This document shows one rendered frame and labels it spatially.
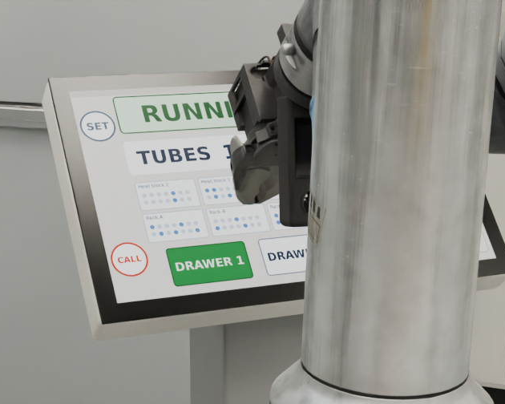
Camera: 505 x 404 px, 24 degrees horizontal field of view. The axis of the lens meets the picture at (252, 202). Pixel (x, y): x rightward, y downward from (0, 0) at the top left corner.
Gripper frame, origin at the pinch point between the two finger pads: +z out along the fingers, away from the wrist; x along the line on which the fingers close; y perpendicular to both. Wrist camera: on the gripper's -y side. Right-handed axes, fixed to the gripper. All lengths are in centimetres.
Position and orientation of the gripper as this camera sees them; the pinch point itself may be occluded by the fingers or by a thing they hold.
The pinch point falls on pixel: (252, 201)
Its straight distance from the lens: 116.0
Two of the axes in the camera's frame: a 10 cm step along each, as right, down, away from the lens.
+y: -2.6, -8.7, 4.2
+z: -3.1, 4.9, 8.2
